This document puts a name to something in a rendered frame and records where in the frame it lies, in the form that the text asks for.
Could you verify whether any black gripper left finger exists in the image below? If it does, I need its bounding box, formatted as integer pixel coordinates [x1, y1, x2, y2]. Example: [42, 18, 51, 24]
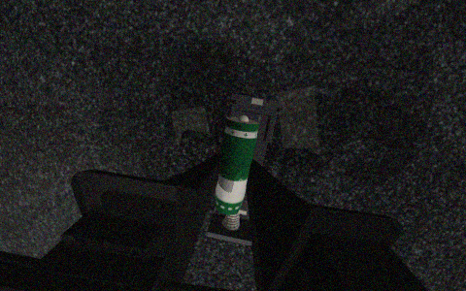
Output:
[71, 153, 221, 283]

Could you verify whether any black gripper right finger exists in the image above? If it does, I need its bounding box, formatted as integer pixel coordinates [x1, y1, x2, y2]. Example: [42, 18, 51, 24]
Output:
[247, 159, 404, 291]

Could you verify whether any green and white battery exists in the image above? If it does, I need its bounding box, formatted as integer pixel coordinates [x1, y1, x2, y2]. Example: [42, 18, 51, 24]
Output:
[215, 115, 259, 215]

